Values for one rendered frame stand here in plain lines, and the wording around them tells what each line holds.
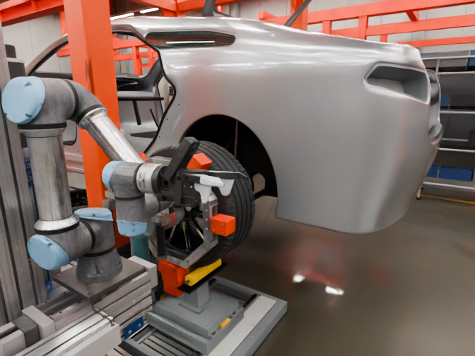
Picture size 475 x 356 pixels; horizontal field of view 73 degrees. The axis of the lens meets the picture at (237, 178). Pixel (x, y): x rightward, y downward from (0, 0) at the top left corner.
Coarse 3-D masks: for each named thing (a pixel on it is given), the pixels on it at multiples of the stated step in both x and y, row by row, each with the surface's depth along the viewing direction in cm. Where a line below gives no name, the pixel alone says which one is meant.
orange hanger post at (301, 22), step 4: (300, 0) 364; (304, 0) 364; (292, 4) 370; (300, 4) 365; (292, 8) 371; (292, 12) 372; (304, 12) 369; (300, 16) 368; (304, 16) 370; (296, 20) 371; (300, 20) 369; (304, 20) 372; (292, 24) 375; (296, 24) 372; (300, 24) 369; (304, 24) 373; (300, 28) 370; (304, 28) 375
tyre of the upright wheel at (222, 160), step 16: (176, 144) 163; (208, 144) 167; (224, 160) 158; (240, 192) 155; (224, 208) 149; (240, 208) 154; (240, 224) 156; (224, 240) 153; (240, 240) 166; (208, 256) 161
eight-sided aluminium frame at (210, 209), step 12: (156, 156) 162; (204, 204) 143; (216, 204) 146; (204, 216) 145; (204, 228) 147; (204, 240) 148; (216, 240) 151; (156, 252) 169; (168, 252) 171; (180, 252) 168; (192, 252) 155; (204, 252) 150; (180, 264) 161; (192, 264) 163
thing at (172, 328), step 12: (156, 300) 201; (156, 312) 194; (240, 312) 192; (156, 324) 187; (168, 324) 181; (180, 324) 183; (228, 324) 182; (180, 336) 177; (192, 336) 171; (204, 336) 174; (216, 336) 173; (204, 348) 168
